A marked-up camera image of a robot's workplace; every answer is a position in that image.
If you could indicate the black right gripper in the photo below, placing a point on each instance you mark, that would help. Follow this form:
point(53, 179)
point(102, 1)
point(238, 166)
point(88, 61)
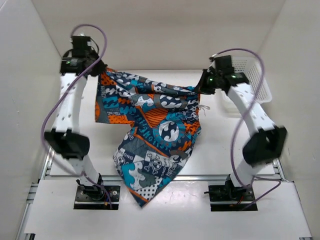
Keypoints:
point(202, 88)

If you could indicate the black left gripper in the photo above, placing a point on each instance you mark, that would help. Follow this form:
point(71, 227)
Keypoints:
point(99, 69)

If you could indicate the colourful patterned shorts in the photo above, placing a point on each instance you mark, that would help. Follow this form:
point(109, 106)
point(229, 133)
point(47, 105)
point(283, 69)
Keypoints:
point(164, 126)

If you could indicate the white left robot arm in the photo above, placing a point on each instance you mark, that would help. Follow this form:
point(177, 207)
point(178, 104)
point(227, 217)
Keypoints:
point(65, 137)

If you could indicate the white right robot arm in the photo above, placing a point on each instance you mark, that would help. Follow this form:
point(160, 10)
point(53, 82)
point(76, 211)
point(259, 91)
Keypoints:
point(266, 139)

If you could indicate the white plastic mesh basket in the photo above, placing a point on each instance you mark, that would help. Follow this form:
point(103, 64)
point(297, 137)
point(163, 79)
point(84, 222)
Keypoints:
point(251, 68)

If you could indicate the aluminium table edge rail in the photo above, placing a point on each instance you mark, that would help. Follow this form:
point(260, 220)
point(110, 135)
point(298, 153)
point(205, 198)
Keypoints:
point(114, 178)

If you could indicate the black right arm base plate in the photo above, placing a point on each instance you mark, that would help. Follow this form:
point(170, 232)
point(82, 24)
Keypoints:
point(222, 199)

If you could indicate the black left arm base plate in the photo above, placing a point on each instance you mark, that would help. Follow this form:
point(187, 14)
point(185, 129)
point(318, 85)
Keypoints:
point(90, 198)

